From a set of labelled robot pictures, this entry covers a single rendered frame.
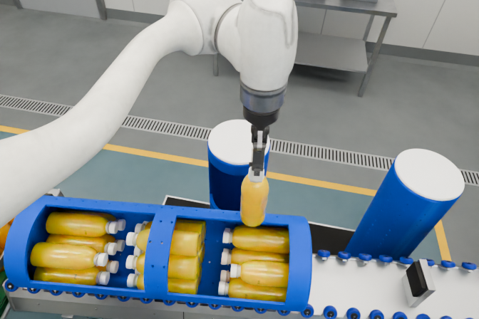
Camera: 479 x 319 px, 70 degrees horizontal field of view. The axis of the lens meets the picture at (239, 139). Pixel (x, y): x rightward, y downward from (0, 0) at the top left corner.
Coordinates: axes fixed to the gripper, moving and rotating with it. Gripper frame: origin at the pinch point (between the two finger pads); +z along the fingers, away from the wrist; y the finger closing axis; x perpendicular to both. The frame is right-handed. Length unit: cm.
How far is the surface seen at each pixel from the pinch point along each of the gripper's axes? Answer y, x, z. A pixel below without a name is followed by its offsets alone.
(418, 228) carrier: 27, -74, 70
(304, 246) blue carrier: -6.6, -15.2, 27.2
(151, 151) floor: 132, 84, 150
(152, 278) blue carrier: -16.5, 27.4, 32.7
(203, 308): -16, 14, 57
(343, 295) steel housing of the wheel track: -8, -33, 58
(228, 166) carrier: 39, 11, 50
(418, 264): -2, -55, 44
